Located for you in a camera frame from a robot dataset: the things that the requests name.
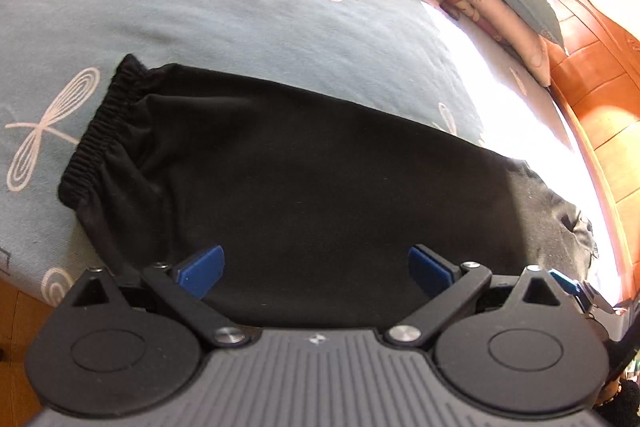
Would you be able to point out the bed with blue floral sheet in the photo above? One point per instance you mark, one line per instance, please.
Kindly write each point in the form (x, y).
(200, 7)

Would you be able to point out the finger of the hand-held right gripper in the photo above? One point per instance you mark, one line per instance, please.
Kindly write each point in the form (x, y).
(567, 282)

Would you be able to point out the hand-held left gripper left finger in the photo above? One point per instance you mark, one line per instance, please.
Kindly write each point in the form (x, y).
(202, 272)

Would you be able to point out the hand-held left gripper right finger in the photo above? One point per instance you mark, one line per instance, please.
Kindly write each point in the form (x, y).
(430, 272)

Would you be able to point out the wooden headboard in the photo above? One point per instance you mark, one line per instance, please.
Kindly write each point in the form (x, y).
(605, 97)

